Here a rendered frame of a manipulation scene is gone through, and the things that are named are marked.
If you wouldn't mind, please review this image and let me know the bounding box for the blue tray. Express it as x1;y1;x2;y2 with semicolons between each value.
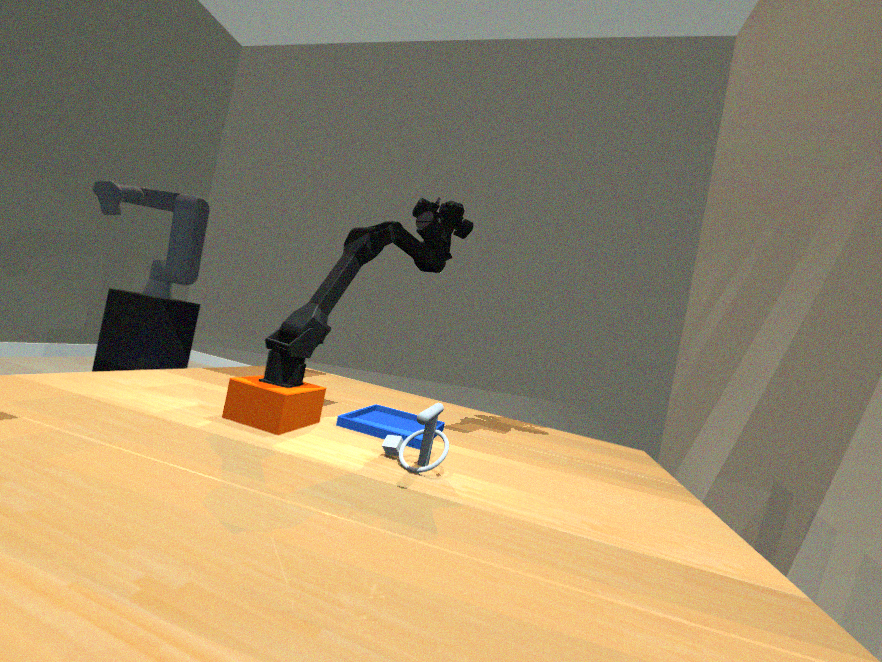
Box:
336;404;425;450

